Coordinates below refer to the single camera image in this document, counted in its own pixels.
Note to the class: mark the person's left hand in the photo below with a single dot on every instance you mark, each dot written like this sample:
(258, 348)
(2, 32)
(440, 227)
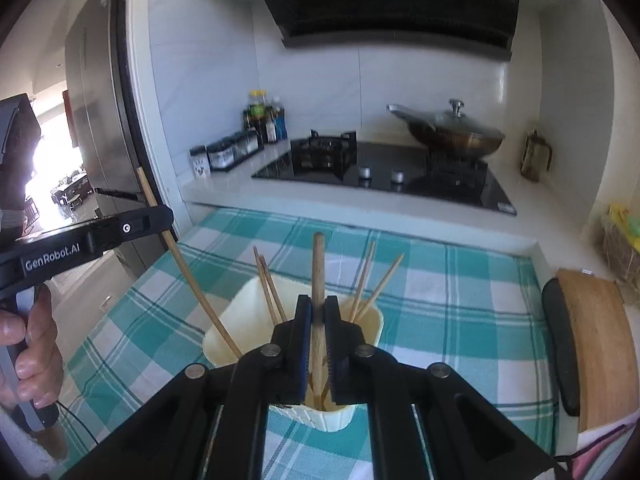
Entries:
(42, 355)

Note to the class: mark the black door frame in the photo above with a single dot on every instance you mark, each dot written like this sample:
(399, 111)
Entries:
(132, 85)

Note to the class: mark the dining table with chairs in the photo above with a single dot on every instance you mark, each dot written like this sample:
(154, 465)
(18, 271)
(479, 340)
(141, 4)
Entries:
(72, 190)

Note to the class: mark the black gas stove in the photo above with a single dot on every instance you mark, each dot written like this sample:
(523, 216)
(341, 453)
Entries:
(390, 175)

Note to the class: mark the wooden cutting board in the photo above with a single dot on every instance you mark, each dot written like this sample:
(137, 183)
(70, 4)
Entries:
(600, 350)

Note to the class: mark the bunch of wooden chopsticks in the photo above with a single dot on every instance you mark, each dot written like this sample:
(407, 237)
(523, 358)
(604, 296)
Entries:
(265, 280)

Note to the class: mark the blue label bottle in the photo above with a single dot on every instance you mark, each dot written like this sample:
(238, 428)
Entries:
(281, 122)

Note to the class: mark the teal checked tablecloth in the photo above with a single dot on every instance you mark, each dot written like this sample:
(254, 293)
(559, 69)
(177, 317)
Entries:
(450, 310)

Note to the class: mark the grey refrigerator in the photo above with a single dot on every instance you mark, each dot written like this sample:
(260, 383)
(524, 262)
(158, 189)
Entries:
(95, 110)

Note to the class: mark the dark wok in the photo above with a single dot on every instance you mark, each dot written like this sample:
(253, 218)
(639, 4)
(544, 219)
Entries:
(460, 140)

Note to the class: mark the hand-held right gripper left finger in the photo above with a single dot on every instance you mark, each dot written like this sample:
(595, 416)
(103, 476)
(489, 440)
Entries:
(303, 355)

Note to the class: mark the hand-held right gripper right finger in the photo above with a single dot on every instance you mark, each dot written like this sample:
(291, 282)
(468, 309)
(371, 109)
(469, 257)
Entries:
(334, 355)

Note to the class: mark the yellow cap sauce bottle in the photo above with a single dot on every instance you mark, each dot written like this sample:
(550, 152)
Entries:
(256, 117)

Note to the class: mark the black range hood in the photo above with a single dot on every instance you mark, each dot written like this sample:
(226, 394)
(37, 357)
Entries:
(390, 5)

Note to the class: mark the cream plastic utensil holder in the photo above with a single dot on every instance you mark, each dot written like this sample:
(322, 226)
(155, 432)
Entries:
(330, 417)

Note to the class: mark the pink cloth with black trim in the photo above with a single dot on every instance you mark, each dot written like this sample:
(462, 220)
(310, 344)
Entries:
(610, 452)

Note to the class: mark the person's left forearm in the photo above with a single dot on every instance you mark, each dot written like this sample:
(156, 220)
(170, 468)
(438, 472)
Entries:
(22, 440)

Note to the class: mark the dark sauce bottle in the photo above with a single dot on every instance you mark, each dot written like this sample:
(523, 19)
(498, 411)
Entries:
(271, 122)

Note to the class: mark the long brown chopstick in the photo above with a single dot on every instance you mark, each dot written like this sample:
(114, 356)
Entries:
(200, 290)
(318, 270)

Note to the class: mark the glass pitcher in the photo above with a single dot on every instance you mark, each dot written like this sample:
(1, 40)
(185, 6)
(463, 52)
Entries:
(536, 157)

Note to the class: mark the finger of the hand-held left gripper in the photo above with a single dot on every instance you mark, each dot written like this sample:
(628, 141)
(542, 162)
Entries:
(135, 227)
(122, 194)

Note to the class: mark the row of spice jars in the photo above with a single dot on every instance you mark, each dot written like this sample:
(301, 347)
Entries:
(232, 151)

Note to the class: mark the glass wok lid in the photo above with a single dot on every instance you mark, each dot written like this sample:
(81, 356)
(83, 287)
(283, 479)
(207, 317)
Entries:
(452, 117)

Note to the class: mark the basket with yellow cloths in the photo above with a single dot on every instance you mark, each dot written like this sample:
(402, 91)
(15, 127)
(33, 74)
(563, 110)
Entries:
(622, 245)

